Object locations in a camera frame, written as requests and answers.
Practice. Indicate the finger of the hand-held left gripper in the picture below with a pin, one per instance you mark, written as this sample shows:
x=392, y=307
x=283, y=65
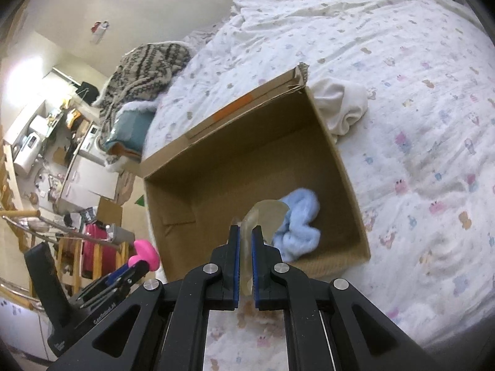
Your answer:
x=100, y=291
x=122, y=271

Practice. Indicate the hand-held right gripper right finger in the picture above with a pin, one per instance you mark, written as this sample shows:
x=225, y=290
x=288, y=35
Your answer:
x=255, y=266

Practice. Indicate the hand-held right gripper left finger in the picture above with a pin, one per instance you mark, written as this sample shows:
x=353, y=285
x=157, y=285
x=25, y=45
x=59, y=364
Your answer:
x=236, y=266

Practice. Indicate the pink sponge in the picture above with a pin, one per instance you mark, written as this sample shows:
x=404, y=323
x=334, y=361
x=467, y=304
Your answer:
x=147, y=255

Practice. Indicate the blue fluffy scrunchie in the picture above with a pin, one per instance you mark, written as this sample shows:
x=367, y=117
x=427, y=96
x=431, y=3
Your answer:
x=301, y=216

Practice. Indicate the brown cardboard box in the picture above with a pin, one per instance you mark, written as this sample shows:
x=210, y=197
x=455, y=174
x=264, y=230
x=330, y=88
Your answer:
x=239, y=170

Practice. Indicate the yellow wooden rack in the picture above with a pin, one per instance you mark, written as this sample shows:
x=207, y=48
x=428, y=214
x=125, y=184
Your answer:
x=71, y=262

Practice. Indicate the grey tumbler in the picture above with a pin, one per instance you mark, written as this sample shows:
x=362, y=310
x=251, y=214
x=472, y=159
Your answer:
x=122, y=234

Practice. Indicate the red suitcase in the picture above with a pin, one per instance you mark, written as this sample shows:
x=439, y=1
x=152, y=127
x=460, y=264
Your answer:
x=96, y=235

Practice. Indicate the open cardboard floor box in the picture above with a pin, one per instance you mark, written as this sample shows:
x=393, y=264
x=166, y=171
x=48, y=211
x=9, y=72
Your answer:
x=110, y=210

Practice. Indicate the wooden pole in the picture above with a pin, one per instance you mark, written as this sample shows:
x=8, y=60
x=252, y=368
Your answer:
x=19, y=213

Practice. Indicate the green triangular item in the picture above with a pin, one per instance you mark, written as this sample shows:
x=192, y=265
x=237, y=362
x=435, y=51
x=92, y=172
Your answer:
x=140, y=201

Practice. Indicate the white kitchen cabinet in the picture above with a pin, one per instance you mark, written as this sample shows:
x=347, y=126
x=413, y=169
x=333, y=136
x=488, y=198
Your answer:
x=89, y=181

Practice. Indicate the white countertop appliance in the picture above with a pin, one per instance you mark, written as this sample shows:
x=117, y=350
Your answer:
x=27, y=154

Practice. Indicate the white washing machine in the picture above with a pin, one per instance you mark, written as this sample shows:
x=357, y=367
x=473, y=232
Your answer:
x=89, y=139

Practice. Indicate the teal pillow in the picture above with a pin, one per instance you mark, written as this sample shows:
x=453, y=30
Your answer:
x=129, y=131

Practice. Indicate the cream white cloth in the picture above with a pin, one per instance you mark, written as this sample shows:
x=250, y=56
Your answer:
x=340, y=104

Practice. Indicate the black hanging bag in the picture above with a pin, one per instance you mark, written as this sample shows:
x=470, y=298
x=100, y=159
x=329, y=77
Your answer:
x=89, y=91

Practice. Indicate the patterned knit blanket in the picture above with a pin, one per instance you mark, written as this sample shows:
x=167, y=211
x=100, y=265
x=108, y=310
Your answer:
x=143, y=73

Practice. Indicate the red wall decoration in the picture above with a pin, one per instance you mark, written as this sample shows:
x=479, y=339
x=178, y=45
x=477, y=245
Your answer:
x=99, y=31

